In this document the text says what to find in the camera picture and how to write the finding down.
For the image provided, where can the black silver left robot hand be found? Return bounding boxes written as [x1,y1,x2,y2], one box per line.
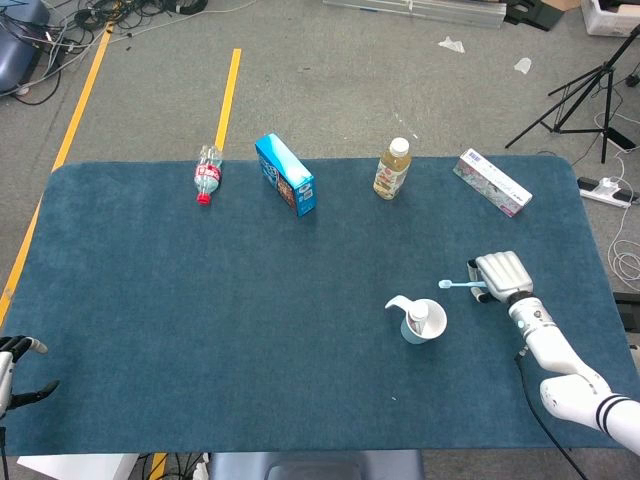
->
[0,334,60,417]

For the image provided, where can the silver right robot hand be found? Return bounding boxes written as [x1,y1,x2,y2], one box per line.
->
[466,250,535,305]

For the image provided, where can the pale blue cup with handle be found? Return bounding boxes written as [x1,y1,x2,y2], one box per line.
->
[384,294,448,346]

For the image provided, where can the white toothpaste tube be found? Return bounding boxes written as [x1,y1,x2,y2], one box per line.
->
[407,299,431,335]

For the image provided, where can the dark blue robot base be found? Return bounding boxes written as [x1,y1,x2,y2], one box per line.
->
[0,0,51,96]

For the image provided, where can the long floral carton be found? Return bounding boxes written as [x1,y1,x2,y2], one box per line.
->
[452,147,534,220]

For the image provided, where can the white box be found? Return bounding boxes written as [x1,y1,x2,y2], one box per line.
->
[17,453,139,480]

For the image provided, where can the black equipment box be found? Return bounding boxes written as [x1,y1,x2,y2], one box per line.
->
[612,292,640,331]

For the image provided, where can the white power strip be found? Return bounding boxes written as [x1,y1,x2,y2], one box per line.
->
[577,175,640,209]

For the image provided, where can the yellow tea bottle white cap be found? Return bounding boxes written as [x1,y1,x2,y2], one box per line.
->
[372,137,413,201]

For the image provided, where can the black tripod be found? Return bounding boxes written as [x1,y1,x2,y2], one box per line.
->
[504,27,640,164]

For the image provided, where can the blue table mat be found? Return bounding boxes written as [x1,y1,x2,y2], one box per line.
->
[0,154,626,457]

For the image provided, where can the blue cookie box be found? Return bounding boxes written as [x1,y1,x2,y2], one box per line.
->
[254,132,318,218]

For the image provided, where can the black foam tray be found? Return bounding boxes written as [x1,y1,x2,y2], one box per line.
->
[503,0,565,32]

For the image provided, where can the yellow floor tape strip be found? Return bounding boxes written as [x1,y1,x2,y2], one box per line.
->
[213,48,243,151]
[0,24,115,326]

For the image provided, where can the white plastic crate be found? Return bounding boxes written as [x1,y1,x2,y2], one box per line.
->
[580,0,640,37]

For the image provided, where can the clear bottle red cap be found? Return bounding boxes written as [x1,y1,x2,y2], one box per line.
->
[192,144,224,207]

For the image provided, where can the white floor cable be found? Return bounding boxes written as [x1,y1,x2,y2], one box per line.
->
[607,149,640,281]

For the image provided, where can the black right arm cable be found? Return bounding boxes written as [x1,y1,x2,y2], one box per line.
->
[514,349,586,480]

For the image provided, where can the black cable bundle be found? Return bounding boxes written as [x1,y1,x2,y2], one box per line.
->
[44,0,209,51]

